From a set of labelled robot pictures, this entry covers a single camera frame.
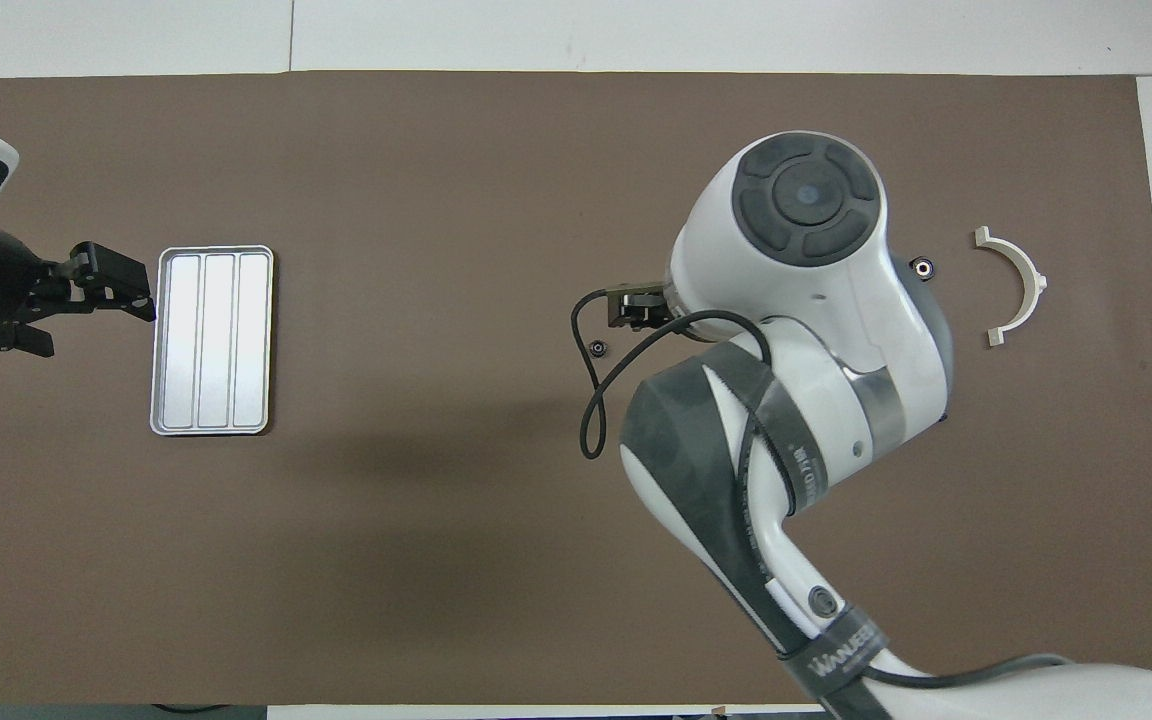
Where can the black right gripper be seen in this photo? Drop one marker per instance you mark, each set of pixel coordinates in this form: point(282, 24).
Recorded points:
point(641, 312)

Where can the large black bearing gear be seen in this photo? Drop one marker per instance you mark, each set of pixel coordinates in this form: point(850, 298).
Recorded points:
point(923, 267)

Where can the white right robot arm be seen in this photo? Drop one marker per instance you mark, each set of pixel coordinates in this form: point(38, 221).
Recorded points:
point(786, 300)

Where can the silver metal tray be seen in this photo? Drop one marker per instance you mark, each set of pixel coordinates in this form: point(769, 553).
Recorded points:
point(211, 340)

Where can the brown table mat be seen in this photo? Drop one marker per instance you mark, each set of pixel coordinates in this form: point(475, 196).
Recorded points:
point(436, 550)

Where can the white curved plastic bracket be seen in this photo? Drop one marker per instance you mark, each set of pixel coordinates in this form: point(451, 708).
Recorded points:
point(1031, 275)

